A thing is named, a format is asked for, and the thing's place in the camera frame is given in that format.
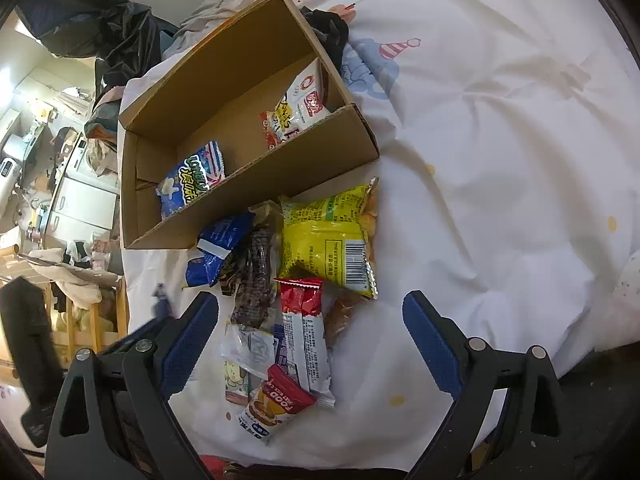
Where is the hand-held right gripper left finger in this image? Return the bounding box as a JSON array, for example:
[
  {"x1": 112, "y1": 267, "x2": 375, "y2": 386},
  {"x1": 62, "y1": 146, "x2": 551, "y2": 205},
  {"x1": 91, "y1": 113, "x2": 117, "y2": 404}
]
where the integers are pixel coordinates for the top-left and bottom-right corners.
[{"x1": 45, "y1": 291, "x2": 219, "y2": 480}]

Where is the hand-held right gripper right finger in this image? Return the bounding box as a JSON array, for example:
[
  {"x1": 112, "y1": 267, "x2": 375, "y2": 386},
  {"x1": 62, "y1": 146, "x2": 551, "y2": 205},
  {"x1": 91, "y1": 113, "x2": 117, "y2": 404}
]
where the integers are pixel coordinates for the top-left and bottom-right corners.
[{"x1": 402, "y1": 290, "x2": 566, "y2": 480}]

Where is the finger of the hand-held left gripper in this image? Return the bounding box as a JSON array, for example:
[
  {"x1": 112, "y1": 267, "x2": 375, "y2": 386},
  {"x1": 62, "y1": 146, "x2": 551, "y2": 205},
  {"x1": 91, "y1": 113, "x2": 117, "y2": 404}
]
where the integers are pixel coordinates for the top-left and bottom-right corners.
[{"x1": 102, "y1": 284, "x2": 173, "y2": 356}]

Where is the dark blue snack packet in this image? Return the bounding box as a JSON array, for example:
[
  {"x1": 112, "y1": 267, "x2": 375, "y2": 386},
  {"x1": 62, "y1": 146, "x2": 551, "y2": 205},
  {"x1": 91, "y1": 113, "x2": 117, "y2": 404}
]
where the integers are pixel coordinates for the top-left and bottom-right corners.
[{"x1": 182, "y1": 210, "x2": 256, "y2": 289}]

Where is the dark brown clear snack packet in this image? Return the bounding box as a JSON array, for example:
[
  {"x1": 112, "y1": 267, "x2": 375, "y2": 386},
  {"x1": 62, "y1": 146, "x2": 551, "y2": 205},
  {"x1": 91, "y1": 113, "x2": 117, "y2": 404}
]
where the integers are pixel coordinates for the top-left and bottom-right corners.
[{"x1": 220, "y1": 200, "x2": 283, "y2": 331}]

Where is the clear bread packet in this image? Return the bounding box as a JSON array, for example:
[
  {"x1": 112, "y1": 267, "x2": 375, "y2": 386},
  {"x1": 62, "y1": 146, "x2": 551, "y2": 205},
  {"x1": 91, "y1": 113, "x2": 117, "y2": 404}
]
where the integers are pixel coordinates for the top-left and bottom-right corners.
[{"x1": 322, "y1": 290, "x2": 371, "y2": 348}]

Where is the long red white snack packet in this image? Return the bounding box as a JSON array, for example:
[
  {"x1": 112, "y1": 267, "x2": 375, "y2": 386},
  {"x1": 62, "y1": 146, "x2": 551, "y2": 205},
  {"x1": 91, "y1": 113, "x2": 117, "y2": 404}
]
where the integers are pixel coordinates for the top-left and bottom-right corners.
[{"x1": 275, "y1": 277, "x2": 337, "y2": 408}]

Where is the yellow snack packet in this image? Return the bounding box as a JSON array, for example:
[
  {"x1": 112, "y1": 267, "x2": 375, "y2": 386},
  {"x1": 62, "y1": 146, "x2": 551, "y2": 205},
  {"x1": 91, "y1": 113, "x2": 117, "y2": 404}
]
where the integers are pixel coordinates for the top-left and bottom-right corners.
[{"x1": 279, "y1": 177, "x2": 380, "y2": 301}]

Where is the brown cardboard box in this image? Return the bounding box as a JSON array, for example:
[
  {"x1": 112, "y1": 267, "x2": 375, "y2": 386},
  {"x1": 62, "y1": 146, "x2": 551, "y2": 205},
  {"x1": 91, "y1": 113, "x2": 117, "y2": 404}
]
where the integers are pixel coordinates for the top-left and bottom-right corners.
[{"x1": 117, "y1": 0, "x2": 381, "y2": 251}]

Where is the wooden rack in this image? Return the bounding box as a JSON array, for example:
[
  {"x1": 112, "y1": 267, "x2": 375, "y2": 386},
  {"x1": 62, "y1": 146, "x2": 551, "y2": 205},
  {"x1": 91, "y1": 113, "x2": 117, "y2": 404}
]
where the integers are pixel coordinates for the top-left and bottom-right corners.
[{"x1": 0, "y1": 255, "x2": 131, "y2": 356}]

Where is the clear wrapped small packet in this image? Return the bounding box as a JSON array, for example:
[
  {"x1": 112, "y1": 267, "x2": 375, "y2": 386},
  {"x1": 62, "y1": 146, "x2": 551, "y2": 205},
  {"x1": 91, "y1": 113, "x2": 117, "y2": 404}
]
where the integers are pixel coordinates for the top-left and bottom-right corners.
[{"x1": 220, "y1": 322, "x2": 278, "y2": 406}]

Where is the beige cloth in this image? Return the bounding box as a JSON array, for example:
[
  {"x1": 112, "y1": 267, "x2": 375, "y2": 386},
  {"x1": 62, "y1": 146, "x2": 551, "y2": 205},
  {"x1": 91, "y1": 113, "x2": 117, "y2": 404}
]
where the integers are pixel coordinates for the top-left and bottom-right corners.
[{"x1": 30, "y1": 247, "x2": 123, "y2": 311}]

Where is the red cake snack packet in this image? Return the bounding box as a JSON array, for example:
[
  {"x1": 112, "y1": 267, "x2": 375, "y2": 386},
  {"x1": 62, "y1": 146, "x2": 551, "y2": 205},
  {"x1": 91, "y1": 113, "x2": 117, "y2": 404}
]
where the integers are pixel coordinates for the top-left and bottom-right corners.
[{"x1": 236, "y1": 364, "x2": 318, "y2": 446}]

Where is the red cloth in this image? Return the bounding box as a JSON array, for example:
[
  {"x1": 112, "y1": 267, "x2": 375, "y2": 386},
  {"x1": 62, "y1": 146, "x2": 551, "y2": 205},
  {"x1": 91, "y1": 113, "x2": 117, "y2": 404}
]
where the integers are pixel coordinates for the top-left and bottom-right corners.
[{"x1": 200, "y1": 454, "x2": 241, "y2": 480}]

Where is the blue white snack packet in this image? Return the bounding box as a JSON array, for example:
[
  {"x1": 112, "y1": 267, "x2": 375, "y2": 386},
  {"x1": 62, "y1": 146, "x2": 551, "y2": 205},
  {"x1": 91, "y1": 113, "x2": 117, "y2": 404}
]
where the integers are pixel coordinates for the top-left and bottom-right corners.
[{"x1": 156, "y1": 141, "x2": 227, "y2": 221}]

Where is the white cabinet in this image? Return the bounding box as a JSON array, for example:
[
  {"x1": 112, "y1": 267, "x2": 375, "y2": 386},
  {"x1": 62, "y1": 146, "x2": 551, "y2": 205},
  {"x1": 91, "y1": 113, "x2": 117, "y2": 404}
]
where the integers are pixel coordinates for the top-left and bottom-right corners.
[{"x1": 42, "y1": 140, "x2": 121, "y2": 251}]

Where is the white kitchen appliance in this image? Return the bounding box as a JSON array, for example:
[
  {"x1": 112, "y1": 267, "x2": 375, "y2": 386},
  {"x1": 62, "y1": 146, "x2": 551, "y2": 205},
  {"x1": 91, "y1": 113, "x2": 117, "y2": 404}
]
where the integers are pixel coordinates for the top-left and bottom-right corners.
[{"x1": 0, "y1": 157, "x2": 23, "y2": 211}]

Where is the teal orange cloth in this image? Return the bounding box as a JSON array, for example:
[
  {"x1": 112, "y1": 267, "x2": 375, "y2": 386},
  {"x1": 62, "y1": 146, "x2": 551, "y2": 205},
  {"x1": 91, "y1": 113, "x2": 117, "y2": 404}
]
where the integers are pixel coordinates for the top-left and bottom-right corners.
[{"x1": 84, "y1": 85, "x2": 126, "y2": 151}]

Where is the white printed bed sheet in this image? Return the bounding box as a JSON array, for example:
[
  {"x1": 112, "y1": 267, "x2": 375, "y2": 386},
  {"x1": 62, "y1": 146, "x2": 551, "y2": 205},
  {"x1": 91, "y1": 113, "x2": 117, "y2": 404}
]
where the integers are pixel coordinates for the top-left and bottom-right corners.
[{"x1": 117, "y1": 0, "x2": 640, "y2": 466}]

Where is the black plastic bag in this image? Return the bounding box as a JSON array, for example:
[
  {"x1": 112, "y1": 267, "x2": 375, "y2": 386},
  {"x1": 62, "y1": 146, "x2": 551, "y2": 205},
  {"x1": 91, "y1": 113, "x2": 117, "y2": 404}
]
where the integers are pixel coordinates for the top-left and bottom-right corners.
[{"x1": 17, "y1": 0, "x2": 173, "y2": 106}]

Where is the floral quilt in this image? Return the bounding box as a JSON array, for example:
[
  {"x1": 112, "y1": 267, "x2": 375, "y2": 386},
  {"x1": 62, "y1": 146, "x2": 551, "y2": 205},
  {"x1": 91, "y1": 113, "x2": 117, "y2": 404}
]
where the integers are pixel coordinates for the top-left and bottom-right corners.
[{"x1": 162, "y1": 0, "x2": 288, "y2": 61}]

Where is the black cloth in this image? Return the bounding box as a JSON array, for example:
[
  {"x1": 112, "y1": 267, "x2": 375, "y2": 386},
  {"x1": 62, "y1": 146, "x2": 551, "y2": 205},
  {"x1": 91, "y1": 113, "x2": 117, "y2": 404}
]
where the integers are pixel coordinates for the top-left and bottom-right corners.
[{"x1": 300, "y1": 6, "x2": 351, "y2": 73}]

